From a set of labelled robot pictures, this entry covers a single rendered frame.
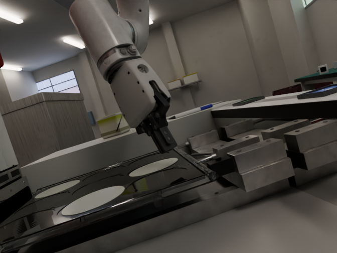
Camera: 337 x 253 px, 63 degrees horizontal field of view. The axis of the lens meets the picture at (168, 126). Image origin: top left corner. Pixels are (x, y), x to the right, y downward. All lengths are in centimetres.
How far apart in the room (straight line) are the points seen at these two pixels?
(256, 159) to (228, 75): 969
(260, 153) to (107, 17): 36
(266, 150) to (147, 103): 21
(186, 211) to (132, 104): 21
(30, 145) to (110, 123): 377
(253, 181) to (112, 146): 44
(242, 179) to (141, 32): 37
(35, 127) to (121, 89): 404
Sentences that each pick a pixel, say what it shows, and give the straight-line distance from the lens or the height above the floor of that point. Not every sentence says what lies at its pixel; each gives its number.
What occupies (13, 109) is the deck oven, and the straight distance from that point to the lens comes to 467.
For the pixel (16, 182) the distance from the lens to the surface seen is 75.
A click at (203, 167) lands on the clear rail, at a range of 42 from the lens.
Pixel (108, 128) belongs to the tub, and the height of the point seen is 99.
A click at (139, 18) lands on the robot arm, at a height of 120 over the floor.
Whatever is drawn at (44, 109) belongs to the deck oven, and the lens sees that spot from 444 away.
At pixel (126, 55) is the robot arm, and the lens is 52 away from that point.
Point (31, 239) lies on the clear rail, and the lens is 41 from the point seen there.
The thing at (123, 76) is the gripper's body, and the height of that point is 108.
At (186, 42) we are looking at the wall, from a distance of 1023.
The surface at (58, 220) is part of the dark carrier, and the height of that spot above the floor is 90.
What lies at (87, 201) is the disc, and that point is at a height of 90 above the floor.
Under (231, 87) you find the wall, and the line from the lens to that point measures 1009.
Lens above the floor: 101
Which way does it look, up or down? 4 degrees down
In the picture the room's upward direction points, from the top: 17 degrees counter-clockwise
